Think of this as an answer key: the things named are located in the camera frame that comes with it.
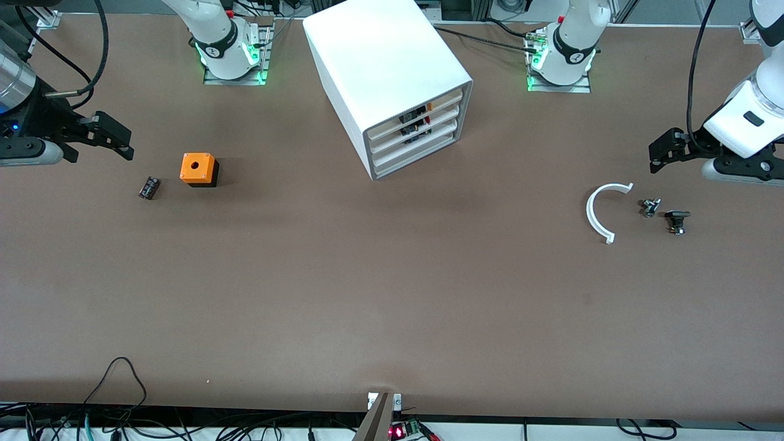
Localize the white drawer with button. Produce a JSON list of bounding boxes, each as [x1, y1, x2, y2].
[[366, 89, 465, 145]]

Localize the orange black button box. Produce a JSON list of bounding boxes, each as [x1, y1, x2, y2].
[[179, 153, 219, 187]]

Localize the white drawer cabinet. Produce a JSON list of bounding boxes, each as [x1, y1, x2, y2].
[[303, 0, 473, 181]]

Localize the green circuit board red LED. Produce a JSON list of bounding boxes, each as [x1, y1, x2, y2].
[[389, 419, 439, 441]]

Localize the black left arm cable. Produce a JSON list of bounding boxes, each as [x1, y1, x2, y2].
[[686, 0, 718, 151]]

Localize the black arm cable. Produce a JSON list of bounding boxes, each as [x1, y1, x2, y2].
[[12, 0, 110, 112], [686, 0, 718, 151]]

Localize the white curved plastic bracket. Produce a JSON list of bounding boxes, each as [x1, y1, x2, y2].
[[586, 183, 634, 244]]

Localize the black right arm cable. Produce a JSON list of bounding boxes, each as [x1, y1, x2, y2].
[[12, 0, 110, 112]]

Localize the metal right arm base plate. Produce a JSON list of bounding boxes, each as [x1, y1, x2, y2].
[[203, 17, 274, 86]]

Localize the black cable behind cabinet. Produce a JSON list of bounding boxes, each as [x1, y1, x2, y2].
[[432, 26, 541, 53]]

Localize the black looped table cable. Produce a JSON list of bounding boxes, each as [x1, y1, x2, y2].
[[83, 357, 148, 408]]

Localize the black curled floor cable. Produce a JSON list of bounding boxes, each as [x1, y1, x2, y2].
[[616, 418, 676, 441]]

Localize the grey camera mount bar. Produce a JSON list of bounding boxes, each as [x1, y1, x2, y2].
[[352, 392, 402, 441]]

